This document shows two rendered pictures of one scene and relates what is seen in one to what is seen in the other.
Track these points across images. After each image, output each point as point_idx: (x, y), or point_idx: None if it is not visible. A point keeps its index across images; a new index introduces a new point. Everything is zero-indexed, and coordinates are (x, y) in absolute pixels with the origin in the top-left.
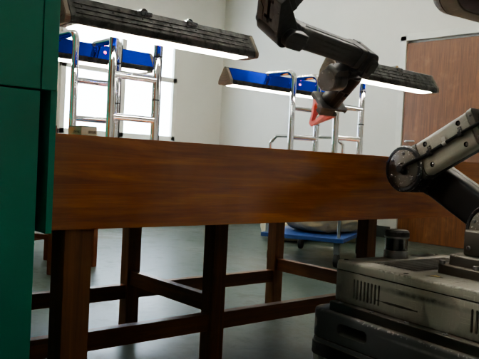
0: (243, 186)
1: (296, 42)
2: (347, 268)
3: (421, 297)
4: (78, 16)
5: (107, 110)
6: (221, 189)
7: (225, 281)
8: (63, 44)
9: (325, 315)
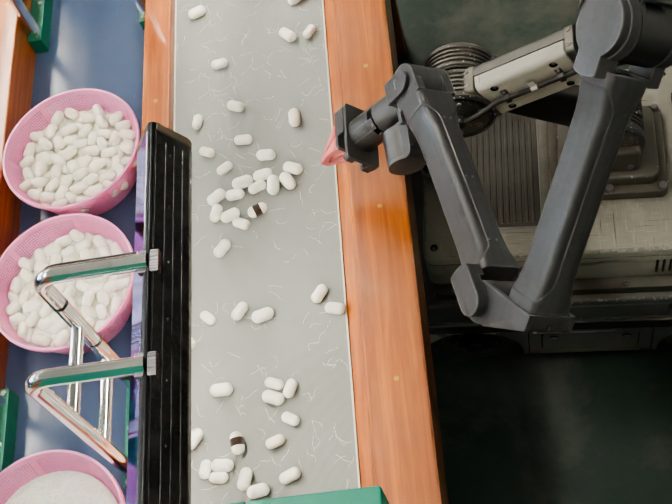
0: (432, 388)
1: None
2: (451, 263)
3: (583, 263)
4: None
5: (103, 450)
6: (437, 429)
7: None
8: None
9: (440, 310)
